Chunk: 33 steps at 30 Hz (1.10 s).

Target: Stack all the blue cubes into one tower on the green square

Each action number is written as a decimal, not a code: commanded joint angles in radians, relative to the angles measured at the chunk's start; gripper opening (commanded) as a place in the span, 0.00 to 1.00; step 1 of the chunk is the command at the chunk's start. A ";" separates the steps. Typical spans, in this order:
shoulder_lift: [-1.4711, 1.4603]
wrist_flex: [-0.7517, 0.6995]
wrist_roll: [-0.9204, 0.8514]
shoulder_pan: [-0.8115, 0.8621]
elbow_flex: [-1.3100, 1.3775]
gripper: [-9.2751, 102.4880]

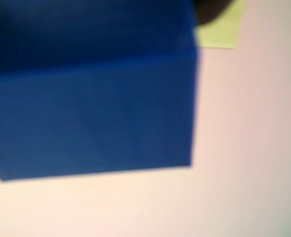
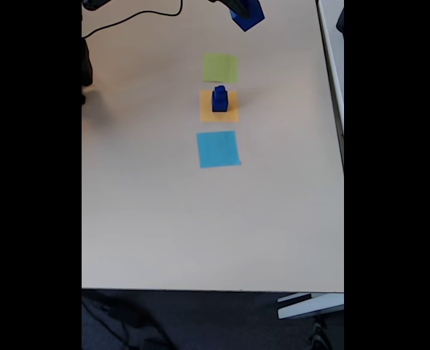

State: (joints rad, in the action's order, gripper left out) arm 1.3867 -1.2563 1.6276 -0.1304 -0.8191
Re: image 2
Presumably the largest blue cube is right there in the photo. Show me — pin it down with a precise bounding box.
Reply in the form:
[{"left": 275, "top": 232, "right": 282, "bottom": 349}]
[{"left": 229, "top": 0, "right": 266, "bottom": 33}]

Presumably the medium blue cube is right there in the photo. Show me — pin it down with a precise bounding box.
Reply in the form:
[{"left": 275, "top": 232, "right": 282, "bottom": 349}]
[{"left": 211, "top": 90, "right": 230, "bottom": 113}]

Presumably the green paper square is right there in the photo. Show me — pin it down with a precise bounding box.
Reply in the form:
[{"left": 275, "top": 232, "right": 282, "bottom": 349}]
[{"left": 202, "top": 53, "right": 239, "bottom": 84}]

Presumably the orange paper square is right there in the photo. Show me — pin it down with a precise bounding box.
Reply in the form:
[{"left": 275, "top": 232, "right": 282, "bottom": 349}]
[{"left": 199, "top": 90, "right": 239, "bottom": 123}]

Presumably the light blue paper square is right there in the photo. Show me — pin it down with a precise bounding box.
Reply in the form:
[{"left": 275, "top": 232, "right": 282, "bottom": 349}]
[{"left": 195, "top": 131, "right": 242, "bottom": 169}]

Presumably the white side table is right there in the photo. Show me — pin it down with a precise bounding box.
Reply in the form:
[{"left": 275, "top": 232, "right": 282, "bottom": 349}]
[{"left": 316, "top": 0, "right": 345, "bottom": 168}]

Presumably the white table foot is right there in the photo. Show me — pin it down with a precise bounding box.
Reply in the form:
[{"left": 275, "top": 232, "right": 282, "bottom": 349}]
[{"left": 276, "top": 292, "right": 345, "bottom": 320}]

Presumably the black camera cable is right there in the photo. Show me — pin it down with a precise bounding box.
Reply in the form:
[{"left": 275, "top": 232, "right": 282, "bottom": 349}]
[{"left": 82, "top": 0, "right": 184, "bottom": 39}]

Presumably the black floor cable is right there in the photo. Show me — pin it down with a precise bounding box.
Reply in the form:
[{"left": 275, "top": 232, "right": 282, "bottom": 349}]
[{"left": 82, "top": 293, "right": 172, "bottom": 350}]

